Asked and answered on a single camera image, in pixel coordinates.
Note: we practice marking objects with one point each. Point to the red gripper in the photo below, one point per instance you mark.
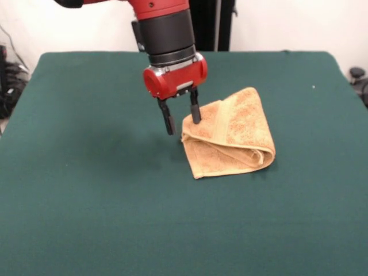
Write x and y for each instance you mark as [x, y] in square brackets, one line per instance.
[178, 79]

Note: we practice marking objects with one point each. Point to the tan terry towel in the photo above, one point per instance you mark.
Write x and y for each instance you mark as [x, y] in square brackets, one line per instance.
[244, 129]

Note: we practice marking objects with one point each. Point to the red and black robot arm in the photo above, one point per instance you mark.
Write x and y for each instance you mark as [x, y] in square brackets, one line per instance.
[169, 31]

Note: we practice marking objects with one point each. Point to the dark green table cloth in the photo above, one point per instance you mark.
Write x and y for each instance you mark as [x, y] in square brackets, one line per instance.
[86, 172]

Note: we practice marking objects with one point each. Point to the black round stand base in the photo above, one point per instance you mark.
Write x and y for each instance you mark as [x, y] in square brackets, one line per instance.
[358, 73]

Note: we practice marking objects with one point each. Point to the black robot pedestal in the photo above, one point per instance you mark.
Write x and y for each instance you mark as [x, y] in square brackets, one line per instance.
[207, 26]

